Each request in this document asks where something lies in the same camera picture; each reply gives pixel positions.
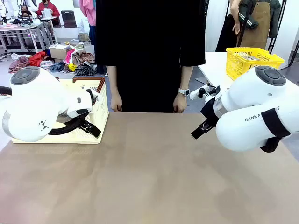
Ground grey frame work table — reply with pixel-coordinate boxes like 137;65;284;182
0;22;57;54

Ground background person red top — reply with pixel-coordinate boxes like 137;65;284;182
36;0;61;19

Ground person's right hand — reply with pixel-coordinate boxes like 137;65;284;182
110;93;123;112

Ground background person black dress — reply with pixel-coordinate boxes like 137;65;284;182
215;0;242;52

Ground yellow plastic basket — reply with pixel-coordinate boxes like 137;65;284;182
226;47;285;81

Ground person's black-clothed body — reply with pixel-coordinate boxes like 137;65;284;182
94;0;206;113

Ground brown apron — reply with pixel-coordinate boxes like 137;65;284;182
237;1;271;49

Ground cardboard box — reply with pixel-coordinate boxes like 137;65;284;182
50;46;71;63

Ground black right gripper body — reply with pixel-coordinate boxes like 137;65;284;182
200;97;220;128

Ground dark green jacket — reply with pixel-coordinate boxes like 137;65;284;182
238;0;281;39

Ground brown basket handle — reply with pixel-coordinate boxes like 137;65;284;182
72;77;106;94

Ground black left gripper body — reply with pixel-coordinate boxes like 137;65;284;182
78;118;93;132

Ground red cloth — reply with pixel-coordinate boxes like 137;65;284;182
28;51;48;69

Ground black white checkered bag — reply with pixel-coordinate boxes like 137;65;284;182
74;62;98;77

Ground pink hanging garment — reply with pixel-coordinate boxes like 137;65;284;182
78;0;96;27

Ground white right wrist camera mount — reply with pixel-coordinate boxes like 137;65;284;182
190;85;221;101

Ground person's left forearm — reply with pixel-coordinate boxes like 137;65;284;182
177;66;194;91

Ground pink plaid cloth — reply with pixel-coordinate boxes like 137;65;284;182
8;56;30;74

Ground black tripod stand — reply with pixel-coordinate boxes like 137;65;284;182
267;0;287;55

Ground cream plastic shopping basket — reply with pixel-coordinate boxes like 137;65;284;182
11;78;110;145

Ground white side table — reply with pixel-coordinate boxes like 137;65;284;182
198;51;299;94

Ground blue hanging garment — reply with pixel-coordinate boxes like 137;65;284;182
88;25;96;46

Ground person's right forearm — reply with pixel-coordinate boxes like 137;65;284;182
106;66;122;96

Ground person's left hand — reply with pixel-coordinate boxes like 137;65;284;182
172;94;187;114

